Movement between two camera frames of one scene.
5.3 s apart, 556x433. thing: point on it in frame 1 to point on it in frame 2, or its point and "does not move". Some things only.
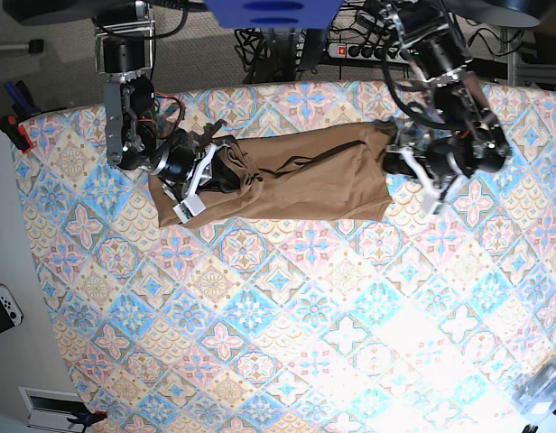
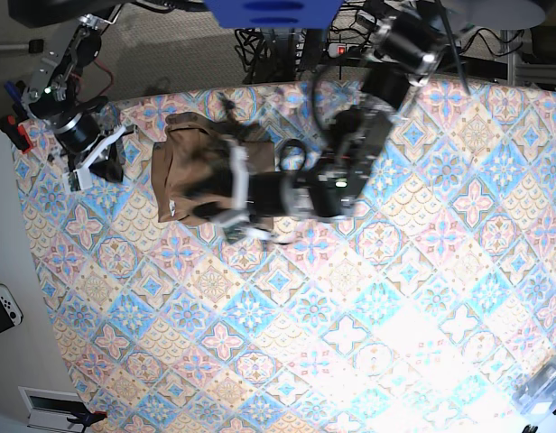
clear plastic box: [543, 390] does not move
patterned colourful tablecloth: [419, 323] does not move
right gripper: [440, 164] to [260, 198]
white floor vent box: [50, 409] does not move
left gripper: [185, 168] to [80, 137]
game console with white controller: [4, 312] does not move
